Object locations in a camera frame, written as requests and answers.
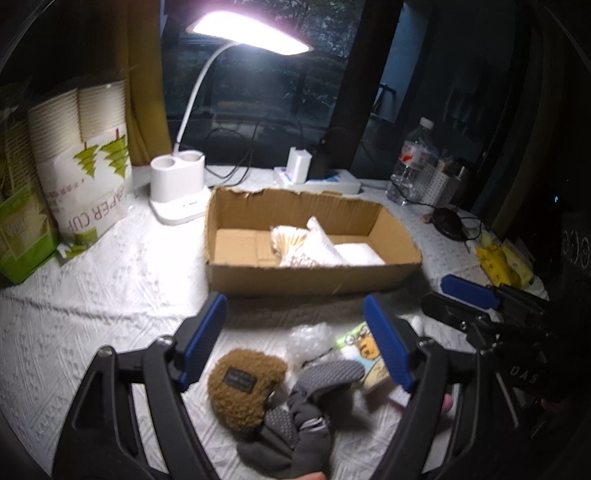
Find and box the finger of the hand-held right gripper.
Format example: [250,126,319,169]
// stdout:
[441,274,550,319]
[421,292,495,332]

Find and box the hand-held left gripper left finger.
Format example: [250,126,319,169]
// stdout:
[52,292,229,480]

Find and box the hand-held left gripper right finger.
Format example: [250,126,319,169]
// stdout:
[362,293,541,480]

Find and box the cartoon print tissue packet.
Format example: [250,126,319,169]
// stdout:
[336,322,394,394]

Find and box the brown fleece pouch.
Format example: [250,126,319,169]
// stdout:
[207,348,289,437]

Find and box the bubble wrap piece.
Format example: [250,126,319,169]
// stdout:
[285,322,335,366]

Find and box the cardboard box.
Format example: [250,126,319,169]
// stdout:
[203,186,423,296]

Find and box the yellow packet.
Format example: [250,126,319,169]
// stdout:
[475,239,537,288]

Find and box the black computer mouse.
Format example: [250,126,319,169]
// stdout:
[431,207,468,241]

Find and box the white embossed tablecloth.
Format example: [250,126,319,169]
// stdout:
[0,164,551,480]

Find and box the white perforated holder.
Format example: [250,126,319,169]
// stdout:
[421,159,457,206]

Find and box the white textured cloth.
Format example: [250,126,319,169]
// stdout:
[279,216,350,267]

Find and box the white desk lamp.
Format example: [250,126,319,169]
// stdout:
[148,11,315,227]

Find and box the clear water bottle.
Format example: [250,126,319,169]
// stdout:
[385,117,439,206]

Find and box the white power strip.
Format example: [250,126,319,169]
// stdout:
[273,167,362,195]

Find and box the white paper cup pack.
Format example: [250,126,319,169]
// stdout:
[27,78,136,265]

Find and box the white charger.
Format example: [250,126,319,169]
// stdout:
[287,146,313,185]

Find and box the black power adapter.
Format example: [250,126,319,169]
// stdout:
[308,129,341,179]

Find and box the green paper cup pack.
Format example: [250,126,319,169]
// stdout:
[0,85,62,285]

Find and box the yellow curtain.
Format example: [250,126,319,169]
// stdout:
[113,0,168,168]

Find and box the black lamp cable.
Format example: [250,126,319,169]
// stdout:
[202,114,260,186]

